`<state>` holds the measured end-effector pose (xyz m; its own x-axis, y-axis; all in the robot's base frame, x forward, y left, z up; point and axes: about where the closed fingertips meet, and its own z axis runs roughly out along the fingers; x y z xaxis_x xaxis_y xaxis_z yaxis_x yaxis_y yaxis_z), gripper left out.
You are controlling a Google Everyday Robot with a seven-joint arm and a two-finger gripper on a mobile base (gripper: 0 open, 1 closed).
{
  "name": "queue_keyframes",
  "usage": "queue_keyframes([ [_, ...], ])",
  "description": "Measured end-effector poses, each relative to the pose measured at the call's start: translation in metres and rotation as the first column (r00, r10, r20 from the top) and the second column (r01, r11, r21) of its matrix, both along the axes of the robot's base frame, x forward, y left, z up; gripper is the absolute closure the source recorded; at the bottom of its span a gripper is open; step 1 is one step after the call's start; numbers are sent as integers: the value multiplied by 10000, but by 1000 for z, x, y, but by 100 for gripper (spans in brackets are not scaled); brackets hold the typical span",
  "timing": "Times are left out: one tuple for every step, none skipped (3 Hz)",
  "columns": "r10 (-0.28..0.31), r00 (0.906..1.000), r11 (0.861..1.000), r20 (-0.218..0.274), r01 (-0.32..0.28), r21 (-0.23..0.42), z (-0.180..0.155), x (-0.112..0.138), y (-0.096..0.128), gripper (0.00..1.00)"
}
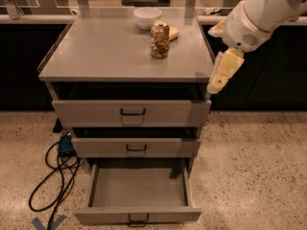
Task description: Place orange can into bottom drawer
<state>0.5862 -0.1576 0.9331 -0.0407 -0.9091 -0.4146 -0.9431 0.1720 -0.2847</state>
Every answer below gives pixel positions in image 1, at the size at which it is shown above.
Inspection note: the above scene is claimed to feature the grey middle drawer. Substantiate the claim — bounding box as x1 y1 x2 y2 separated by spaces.
72 138 201 158

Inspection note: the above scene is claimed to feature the grey drawer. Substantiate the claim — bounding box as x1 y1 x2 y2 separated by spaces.
75 158 201 225
53 100 211 127
72 138 201 158

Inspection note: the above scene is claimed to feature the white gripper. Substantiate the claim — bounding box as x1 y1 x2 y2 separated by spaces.
207 2 269 94

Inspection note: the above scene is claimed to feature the grey bottom drawer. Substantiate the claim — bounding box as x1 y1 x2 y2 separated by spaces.
75 158 201 225

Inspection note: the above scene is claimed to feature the yellow sponge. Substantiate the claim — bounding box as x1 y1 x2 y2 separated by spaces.
169 27 179 41

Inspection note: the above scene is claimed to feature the grey metal drawer cabinet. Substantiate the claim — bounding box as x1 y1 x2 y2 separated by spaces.
37 7 222 177

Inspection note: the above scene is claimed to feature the grey top drawer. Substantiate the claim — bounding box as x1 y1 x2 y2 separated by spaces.
53 100 211 127

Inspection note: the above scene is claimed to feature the blue power adapter box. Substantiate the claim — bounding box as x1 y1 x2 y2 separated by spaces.
58 135 75 156

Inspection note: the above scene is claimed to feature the orange soda can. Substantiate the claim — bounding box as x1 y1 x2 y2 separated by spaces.
151 21 170 58

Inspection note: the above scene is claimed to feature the black floor cable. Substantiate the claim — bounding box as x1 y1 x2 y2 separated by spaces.
28 141 84 230

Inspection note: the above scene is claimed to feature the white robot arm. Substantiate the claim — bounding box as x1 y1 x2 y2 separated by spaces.
207 0 307 94

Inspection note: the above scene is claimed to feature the white bowl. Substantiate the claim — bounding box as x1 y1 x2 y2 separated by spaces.
133 7 162 30

